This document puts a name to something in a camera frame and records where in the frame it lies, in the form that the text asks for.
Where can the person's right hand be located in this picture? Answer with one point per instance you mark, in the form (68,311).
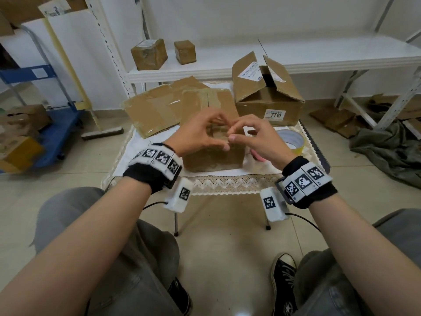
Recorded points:
(268,143)

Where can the person's left hand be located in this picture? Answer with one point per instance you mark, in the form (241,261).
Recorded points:
(189,136)

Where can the person's right thumb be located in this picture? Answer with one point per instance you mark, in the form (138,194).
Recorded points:
(240,138)

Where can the person's left thumb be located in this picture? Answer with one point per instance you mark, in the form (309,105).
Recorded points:
(219,145)

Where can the person's left forearm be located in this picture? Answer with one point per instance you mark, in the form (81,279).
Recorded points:
(75,250)

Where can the person's right forearm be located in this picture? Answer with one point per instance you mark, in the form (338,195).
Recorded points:
(361,256)

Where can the taped closed cardboard box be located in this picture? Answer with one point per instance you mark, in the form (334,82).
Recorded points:
(213,161)

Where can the white lace tablecloth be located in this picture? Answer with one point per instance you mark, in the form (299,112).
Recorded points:
(227,182)

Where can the open cardboard box with label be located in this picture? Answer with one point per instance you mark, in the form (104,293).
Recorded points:
(263,92)

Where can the clear packing tape roll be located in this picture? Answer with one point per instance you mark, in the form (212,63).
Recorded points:
(294,138)

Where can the black left wristband with markers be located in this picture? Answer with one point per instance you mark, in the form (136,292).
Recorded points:
(153,167)

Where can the black wristband with markers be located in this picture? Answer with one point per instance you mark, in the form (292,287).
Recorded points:
(153,167)
(306,182)

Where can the flattened taped cardboard box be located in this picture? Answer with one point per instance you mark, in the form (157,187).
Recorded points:
(151,111)

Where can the black right wristband with markers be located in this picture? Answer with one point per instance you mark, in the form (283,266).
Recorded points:
(306,182)

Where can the small cardboard cube box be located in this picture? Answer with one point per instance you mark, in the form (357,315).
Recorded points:
(185,52)

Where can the flat cardboard scraps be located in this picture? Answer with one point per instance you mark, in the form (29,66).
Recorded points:
(338,121)

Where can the small taped cardboard box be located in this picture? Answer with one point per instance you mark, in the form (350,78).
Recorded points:
(148,55)

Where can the white metal shelf rack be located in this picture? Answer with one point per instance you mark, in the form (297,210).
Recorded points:
(329,52)

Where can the person's grey trouser left leg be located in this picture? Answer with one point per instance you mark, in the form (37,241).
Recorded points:
(144,259)

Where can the person's grey trouser leg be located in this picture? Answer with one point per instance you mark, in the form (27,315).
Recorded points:
(144,259)
(329,286)

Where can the grey-green crumpled cloth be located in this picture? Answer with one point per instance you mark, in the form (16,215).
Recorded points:
(388,151)

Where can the black right sneaker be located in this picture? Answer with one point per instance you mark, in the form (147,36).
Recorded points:
(283,283)

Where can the black sneaker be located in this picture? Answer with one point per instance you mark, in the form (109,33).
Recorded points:
(283,283)
(181,297)

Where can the black left sneaker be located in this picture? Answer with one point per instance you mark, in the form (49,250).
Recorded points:
(181,297)

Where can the torn cardboard sheet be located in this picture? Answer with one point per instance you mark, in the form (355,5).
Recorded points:
(394,105)

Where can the blue platform cart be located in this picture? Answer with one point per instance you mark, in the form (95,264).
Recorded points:
(61,128)

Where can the person's grey trouser right leg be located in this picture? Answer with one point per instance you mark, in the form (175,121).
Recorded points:
(329,286)

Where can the pile of crumpled cardboard boxes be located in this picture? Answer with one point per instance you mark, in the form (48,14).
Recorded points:
(19,138)

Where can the large cardboard box with label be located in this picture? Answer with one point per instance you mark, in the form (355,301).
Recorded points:
(23,9)

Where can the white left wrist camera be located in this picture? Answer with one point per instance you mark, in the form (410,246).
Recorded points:
(180,195)

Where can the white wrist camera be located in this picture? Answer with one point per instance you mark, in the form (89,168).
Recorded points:
(180,195)
(273,205)

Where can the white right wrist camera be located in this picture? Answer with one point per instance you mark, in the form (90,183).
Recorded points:
(273,205)

